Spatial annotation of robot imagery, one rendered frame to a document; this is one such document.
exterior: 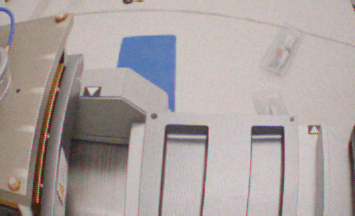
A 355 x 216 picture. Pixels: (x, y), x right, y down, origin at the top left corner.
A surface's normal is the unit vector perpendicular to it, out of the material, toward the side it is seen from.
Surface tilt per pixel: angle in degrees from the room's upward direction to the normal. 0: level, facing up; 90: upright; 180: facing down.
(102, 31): 0
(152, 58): 0
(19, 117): 0
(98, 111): 90
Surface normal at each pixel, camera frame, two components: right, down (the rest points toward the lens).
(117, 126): -0.05, 0.68
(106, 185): 0.00, -0.73
